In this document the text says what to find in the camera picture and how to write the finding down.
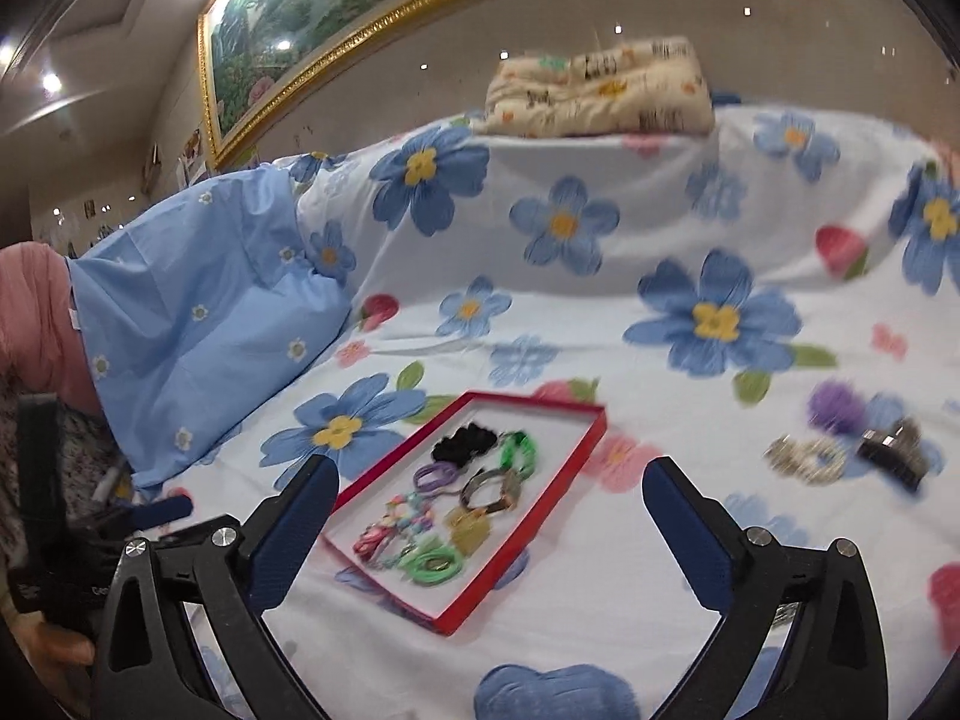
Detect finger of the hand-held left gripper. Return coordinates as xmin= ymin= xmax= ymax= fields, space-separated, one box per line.
xmin=97 ymin=493 xmax=194 ymax=541

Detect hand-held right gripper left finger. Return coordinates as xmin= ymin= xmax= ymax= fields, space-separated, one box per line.
xmin=90 ymin=454 xmax=342 ymax=720

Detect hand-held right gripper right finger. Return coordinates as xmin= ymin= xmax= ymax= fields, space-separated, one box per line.
xmin=641 ymin=454 xmax=893 ymax=720

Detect purple hair tie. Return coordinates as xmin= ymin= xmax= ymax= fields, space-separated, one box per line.
xmin=412 ymin=461 xmax=470 ymax=496

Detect red jewelry tray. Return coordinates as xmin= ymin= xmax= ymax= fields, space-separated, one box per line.
xmin=322 ymin=390 xmax=607 ymax=637

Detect rose gold wristwatch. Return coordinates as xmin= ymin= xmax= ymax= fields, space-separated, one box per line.
xmin=459 ymin=469 xmax=526 ymax=517

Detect person's left hand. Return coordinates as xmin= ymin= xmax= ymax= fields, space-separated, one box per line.
xmin=15 ymin=615 xmax=97 ymax=691

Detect speckled patterned cloth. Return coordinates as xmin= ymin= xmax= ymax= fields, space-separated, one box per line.
xmin=0 ymin=371 xmax=127 ymax=563

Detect gold scrunchie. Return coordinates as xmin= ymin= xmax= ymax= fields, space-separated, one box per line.
xmin=763 ymin=433 xmax=848 ymax=481

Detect light blue pillow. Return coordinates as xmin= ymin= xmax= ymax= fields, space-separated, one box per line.
xmin=64 ymin=165 xmax=353 ymax=496

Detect black scrunchie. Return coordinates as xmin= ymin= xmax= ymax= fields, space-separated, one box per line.
xmin=431 ymin=424 xmax=502 ymax=466

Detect purple fluffy scrunchie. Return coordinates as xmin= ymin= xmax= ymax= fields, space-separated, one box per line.
xmin=808 ymin=381 xmax=871 ymax=436

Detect floral bedsheet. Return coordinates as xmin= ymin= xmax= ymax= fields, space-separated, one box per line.
xmin=127 ymin=101 xmax=960 ymax=720

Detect pink cloth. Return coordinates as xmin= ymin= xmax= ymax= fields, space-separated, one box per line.
xmin=0 ymin=242 xmax=102 ymax=417

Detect black claw hair clip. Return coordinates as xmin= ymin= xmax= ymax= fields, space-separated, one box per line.
xmin=855 ymin=420 xmax=927 ymax=492

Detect folded cream printed quilt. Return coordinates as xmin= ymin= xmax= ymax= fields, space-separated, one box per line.
xmin=484 ymin=36 xmax=715 ymax=140

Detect gold framed painting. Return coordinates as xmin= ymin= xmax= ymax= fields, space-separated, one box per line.
xmin=196 ymin=0 xmax=732 ymax=170

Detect colourful beaded bracelet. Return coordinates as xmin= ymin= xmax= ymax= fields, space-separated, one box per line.
xmin=352 ymin=491 xmax=437 ymax=567

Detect green hair ties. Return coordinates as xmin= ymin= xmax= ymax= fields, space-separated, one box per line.
xmin=394 ymin=536 xmax=466 ymax=587

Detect gold hair tie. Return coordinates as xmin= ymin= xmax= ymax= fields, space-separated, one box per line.
xmin=446 ymin=508 xmax=492 ymax=556

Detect green braided bracelet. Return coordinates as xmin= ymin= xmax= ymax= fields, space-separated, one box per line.
xmin=495 ymin=429 xmax=542 ymax=477

